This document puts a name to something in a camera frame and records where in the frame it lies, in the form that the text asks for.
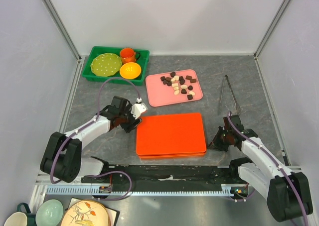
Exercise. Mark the orange chocolate box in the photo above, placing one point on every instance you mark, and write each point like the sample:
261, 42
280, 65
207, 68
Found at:
168, 156

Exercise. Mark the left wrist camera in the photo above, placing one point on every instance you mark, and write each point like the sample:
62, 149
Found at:
138, 108

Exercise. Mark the orange mug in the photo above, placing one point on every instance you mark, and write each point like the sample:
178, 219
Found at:
129, 55

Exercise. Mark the orange bowl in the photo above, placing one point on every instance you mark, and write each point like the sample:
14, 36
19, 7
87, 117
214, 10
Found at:
130, 70

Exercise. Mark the painted bird plate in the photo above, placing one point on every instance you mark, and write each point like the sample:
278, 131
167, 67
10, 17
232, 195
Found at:
86, 213

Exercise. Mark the orange box lid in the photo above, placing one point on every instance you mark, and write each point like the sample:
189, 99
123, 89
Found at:
171, 134

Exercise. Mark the white green mug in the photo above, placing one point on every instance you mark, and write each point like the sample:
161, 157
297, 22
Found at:
22, 216

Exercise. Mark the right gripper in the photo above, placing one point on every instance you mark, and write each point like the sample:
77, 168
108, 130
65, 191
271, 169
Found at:
215, 143

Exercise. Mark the green plastic bin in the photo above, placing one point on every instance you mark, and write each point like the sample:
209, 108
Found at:
97, 50

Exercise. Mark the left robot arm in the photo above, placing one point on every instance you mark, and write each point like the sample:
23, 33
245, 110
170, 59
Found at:
63, 160

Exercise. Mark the celadon bowl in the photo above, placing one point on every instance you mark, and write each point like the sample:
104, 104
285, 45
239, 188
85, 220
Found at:
50, 213

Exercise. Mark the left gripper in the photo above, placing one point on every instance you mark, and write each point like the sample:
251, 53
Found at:
129, 127

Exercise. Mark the metal tongs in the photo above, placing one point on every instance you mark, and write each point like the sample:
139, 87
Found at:
227, 98

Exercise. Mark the pink tray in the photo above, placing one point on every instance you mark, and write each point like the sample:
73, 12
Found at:
160, 94

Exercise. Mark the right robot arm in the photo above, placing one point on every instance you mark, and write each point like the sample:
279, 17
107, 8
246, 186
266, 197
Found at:
287, 193

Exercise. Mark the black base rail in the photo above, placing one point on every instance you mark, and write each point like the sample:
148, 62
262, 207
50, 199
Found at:
167, 178

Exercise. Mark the green dotted plate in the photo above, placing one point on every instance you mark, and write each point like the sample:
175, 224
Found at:
106, 65

